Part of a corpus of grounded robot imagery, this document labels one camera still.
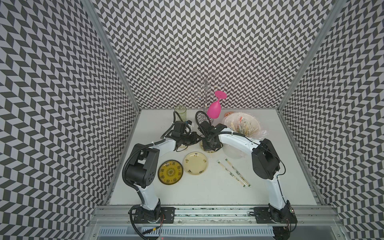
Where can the chopsticks pair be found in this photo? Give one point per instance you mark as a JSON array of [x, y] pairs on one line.
[[238, 173], [231, 174]]

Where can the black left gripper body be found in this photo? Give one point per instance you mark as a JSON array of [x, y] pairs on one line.
[[189, 138]]

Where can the pink plastic goblet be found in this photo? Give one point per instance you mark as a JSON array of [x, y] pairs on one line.
[[215, 108]]

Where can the orange patterned white bowl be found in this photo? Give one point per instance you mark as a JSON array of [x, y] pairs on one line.
[[227, 114]]

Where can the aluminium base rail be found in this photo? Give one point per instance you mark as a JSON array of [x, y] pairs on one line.
[[190, 222]]

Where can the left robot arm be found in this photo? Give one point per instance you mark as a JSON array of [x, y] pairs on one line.
[[140, 169]]

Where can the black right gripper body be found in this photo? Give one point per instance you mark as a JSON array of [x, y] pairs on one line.
[[208, 143]]

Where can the metal cup rack stand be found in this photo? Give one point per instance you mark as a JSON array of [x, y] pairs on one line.
[[205, 83]]

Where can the green translucent cup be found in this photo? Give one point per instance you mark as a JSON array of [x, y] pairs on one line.
[[182, 111]]

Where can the yellow dark patterned plate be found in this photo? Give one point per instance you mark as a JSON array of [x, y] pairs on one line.
[[170, 172]]

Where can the cream plate near chopsticks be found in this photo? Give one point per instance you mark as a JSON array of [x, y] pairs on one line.
[[195, 163]]

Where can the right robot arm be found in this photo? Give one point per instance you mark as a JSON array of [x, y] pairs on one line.
[[266, 165]]

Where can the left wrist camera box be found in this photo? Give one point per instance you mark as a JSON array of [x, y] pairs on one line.
[[182, 128]]

